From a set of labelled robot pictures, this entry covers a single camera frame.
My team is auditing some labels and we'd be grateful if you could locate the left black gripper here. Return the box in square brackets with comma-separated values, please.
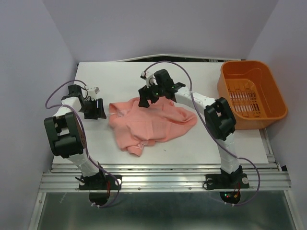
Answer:
[79, 98, 106, 120]

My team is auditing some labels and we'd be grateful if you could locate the aluminium rail frame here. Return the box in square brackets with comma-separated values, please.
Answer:
[29, 130, 303, 230]

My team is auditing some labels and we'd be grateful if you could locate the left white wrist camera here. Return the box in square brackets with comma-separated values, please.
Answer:
[85, 87, 100, 101]

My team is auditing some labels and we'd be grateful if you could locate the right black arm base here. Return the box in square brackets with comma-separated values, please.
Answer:
[202, 173, 250, 206]

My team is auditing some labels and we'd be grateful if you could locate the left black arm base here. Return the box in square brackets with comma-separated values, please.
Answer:
[75, 173, 122, 208]

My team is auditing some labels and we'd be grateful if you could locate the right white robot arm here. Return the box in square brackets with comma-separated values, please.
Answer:
[139, 69, 243, 187]

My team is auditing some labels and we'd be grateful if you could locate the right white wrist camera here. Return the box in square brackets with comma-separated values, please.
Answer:
[140, 71, 155, 88]

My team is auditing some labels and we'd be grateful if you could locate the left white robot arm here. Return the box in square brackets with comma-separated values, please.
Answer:
[44, 84, 107, 189]

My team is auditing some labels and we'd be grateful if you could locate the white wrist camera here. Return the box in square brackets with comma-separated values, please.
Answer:
[85, 87, 100, 101]
[140, 71, 155, 88]

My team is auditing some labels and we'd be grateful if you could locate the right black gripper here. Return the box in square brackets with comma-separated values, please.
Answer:
[138, 80, 165, 108]

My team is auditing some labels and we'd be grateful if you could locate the orange plastic basket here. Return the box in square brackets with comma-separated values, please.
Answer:
[217, 60, 288, 130]

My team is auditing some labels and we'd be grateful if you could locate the pink pleated skirt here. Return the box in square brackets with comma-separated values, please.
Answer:
[109, 97, 197, 157]

